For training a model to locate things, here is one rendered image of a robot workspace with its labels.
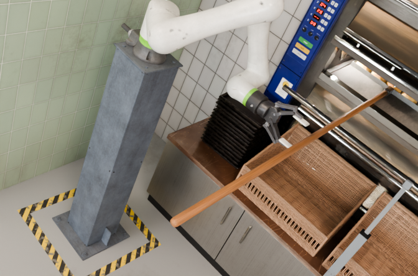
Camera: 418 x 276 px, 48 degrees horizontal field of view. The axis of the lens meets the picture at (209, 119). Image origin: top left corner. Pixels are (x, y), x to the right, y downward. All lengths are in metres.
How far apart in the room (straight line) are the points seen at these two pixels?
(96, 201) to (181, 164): 0.52
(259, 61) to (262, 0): 0.40
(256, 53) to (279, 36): 0.68
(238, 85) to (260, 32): 0.25
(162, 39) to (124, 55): 0.29
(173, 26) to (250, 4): 0.29
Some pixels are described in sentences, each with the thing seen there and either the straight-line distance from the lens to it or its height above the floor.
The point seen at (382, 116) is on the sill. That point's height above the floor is 1.18.
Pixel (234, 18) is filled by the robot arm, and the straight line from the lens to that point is 1.76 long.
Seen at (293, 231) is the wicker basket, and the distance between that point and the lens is 2.45.
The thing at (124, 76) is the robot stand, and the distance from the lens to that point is 2.04.
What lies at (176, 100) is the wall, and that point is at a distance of 3.32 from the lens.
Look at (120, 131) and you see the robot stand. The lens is 2.15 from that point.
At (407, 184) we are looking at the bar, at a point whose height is 1.16.
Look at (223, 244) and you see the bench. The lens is 2.71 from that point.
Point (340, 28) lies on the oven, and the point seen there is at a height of 1.44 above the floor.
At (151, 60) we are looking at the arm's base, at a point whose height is 1.22.
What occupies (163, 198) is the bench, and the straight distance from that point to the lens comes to 2.88.
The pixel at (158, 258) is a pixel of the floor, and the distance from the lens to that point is 2.82.
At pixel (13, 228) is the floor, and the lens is 2.78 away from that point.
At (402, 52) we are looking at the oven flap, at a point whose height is 1.51.
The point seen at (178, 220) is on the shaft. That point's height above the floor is 1.19.
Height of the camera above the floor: 2.21
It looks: 34 degrees down
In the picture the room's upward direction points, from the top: 25 degrees clockwise
